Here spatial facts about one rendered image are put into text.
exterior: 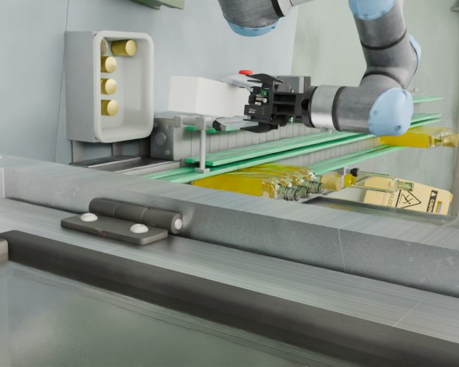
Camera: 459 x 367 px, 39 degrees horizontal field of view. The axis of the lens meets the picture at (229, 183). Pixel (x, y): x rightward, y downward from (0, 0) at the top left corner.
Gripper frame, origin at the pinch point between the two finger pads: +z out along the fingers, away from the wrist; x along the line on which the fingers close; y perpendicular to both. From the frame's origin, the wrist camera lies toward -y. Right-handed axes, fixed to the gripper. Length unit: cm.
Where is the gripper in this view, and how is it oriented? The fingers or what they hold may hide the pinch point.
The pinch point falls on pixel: (226, 100)
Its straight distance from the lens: 124.3
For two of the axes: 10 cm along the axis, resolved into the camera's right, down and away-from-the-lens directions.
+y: -5.4, 0.1, -8.4
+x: -1.0, 9.9, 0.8
